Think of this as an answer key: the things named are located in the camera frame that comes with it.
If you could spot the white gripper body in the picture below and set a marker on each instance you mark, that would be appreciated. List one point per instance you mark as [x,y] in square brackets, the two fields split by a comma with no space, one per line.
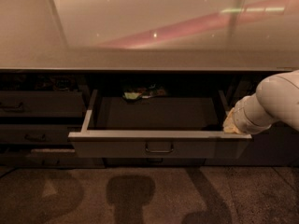
[242,119]

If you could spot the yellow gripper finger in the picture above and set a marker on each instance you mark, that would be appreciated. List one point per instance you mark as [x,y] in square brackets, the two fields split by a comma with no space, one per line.
[229,124]

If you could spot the dark drawer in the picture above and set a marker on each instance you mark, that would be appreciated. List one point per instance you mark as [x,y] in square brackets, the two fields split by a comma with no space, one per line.
[157,128]
[153,162]
[41,104]
[21,157]
[14,134]

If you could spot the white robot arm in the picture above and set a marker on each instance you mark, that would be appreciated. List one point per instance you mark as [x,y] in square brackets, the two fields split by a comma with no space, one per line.
[276,99]

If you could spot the dark clutter in left drawer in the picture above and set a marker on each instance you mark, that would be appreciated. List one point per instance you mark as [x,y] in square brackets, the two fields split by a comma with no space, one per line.
[36,82]

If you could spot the light flat item in drawer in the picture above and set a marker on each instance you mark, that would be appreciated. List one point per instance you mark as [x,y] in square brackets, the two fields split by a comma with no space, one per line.
[53,150]

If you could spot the green snack bag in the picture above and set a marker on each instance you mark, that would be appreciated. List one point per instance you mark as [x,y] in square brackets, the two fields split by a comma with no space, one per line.
[144,93]

